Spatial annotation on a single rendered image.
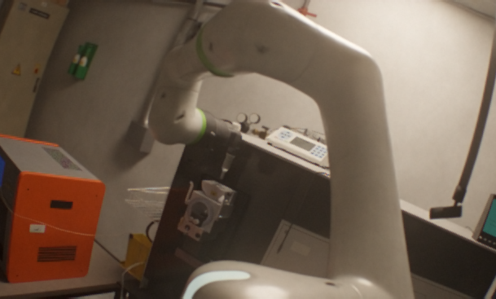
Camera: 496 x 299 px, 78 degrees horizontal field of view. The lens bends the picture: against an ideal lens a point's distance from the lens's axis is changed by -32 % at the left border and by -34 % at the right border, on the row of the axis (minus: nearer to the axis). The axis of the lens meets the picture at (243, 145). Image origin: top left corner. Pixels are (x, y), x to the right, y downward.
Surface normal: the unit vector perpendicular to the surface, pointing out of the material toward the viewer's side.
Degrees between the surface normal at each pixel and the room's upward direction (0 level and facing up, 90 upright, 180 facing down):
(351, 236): 73
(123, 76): 90
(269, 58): 130
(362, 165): 63
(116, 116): 90
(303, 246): 90
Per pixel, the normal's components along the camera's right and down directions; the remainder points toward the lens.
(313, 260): -0.44, -0.11
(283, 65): 0.08, 0.76
